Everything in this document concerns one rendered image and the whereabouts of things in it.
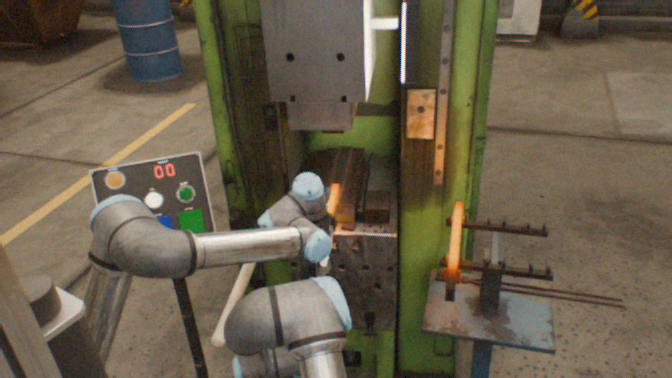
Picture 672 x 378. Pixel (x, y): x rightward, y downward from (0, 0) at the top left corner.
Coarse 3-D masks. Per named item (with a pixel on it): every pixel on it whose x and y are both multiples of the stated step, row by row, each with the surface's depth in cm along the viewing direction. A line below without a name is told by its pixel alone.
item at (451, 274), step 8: (456, 208) 181; (456, 216) 177; (456, 224) 173; (456, 232) 170; (456, 240) 166; (456, 248) 163; (456, 256) 160; (448, 264) 157; (456, 264) 157; (448, 272) 152; (456, 272) 152; (448, 280) 149; (456, 280) 155; (448, 288) 147; (448, 296) 148
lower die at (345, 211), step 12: (324, 156) 218; (336, 156) 216; (348, 156) 215; (360, 156) 216; (312, 168) 211; (324, 168) 209; (348, 168) 207; (324, 180) 201; (348, 180) 200; (360, 180) 207; (348, 192) 193; (348, 204) 186; (336, 216) 189; (348, 216) 189
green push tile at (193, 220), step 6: (192, 210) 178; (198, 210) 178; (180, 216) 177; (186, 216) 177; (192, 216) 178; (198, 216) 178; (180, 222) 177; (186, 222) 177; (192, 222) 178; (198, 222) 178; (180, 228) 177; (186, 228) 177; (192, 228) 178; (198, 228) 178; (204, 228) 179
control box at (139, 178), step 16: (160, 160) 176; (176, 160) 177; (192, 160) 179; (96, 176) 172; (128, 176) 174; (144, 176) 175; (160, 176) 176; (176, 176) 177; (192, 176) 179; (96, 192) 172; (112, 192) 173; (128, 192) 174; (144, 192) 175; (160, 192) 176; (176, 192) 177; (160, 208) 176; (176, 208) 177; (192, 208) 179; (208, 208) 180; (176, 224) 177; (208, 224) 180
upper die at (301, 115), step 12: (288, 108) 170; (300, 108) 170; (312, 108) 169; (324, 108) 169; (336, 108) 168; (348, 108) 168; (288, 120) 172; (300, 120) 172; (312, 120) 171; (324, 120) 171; (336, 120) 170; (348, 120) 170
